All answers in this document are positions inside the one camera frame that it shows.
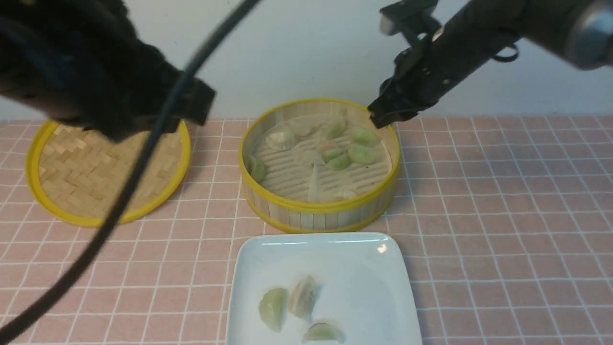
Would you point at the white dumpling upper left steamer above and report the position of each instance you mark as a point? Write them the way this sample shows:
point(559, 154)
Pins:
point(281, 140)

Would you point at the green dumpling steamer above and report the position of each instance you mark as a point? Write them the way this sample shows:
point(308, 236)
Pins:
point(339, 163)
point(363, 137)

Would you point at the green dumpling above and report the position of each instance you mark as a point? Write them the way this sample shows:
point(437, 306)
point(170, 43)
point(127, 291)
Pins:
point(334, 129)
point(363, 155)
point(271, 308)
point(332, 153)
point(323, 332)
point(256, 168)

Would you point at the green dumpling upper right steamer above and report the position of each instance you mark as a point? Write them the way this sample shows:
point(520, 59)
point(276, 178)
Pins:
point(363, 137)

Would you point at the green dumpling at plate bottom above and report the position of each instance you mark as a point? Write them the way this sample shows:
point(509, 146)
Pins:
point(323, 332)

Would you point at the yellow-rimmed bamboo steamer basket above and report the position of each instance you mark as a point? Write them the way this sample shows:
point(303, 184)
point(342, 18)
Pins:
point(298, 199)

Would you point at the white square plate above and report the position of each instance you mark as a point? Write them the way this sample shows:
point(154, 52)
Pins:
point(363, 288)

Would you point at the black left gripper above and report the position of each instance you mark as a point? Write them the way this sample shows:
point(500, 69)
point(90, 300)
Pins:
point(82, 63)

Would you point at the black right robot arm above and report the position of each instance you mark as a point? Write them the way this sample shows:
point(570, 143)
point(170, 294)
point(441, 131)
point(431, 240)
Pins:
point(577, 31)

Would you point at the pink checkered tablecloth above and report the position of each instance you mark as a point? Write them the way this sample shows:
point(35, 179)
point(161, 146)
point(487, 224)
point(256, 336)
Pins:
point(505, 225)

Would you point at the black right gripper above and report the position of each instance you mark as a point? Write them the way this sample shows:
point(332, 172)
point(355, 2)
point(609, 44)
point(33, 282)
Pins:
point(440, 56)

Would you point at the green dumpling lower centre steamer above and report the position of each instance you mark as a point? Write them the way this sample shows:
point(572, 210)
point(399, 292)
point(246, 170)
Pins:
point(339, 163)

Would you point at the white dumpling centre of steamer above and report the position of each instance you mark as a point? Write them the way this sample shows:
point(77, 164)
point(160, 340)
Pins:
point(311, 158)

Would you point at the yellow-rimmed bamboo steamer lid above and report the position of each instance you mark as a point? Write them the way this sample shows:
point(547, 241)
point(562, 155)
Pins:
point(77, 175)

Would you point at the pale white dumpling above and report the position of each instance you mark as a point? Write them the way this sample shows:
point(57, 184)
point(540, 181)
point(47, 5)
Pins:
point(303, 298)

